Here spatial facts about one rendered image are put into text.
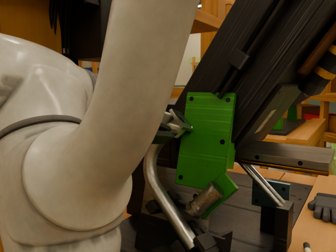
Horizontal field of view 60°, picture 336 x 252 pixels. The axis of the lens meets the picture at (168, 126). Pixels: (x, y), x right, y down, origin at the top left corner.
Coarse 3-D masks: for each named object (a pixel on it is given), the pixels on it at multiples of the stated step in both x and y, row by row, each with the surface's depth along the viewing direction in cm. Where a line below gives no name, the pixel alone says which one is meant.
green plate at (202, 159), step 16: (192, 96) 66; (208, 96) 64; (224, 96) 62; (192, 112) 65; (208, 112) 63; (224, 112) 61; (192, 128) 65; (208, 128) 63; (224, 128) 61; (192, 144) 64; (208, 144) 62; (224, 144) 60; (192, 160) 64; (208, 160) 62; (224, 160) 60; (176, 176) 65; (192, 176) 63; (208, 176) 61
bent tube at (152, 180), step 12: (180, 120) 63; (156, 144) 65; (144, 156) 67; (156, 156) 67; (144, 168) 66; (156, 180) 65; (156, 192) 63; (168, 204) 62; (168, 216) 61; (180, 216) 60; (180, 228) 59; (192, 240) 57
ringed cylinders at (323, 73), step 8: (328, 56) 67; (320, 64) 68; (328, 64) 67; (312, 72) 70; (320, 72) 68; (328, 72) 68; (304, 80) 71; (312, 80) 69; (320, 80) 69; (328, 80) 81; (304, 88) 70; (312, 88) 70; (320, 88) 74
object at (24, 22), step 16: (0, 0) 56; (16, 0) 59; (32, 0) 61; (48, 0) 64; (208, 0) 139; (224, 0) 142; (0, 16) 56; (16, 16) 59; (32, 16) 62; (48, 16) 65; (224, 16) 144; (0, 32) 57; (16, 32) 59; (32, 32) 62; (48, 32) 65; (208, 32) 141; (0, 240) 67
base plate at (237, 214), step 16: (240, 176) 124; (240, 192) 106; (304, 192) 106; (224, 208) 92; (240, 208) 92; (256, 208) 92; (128, 224) 82; (224, 224) 82; (240, 224) 82; (256, 224) 82; (128, 240) 73; (240, 240) 73; (256, 240) 73; (272, 240) 73
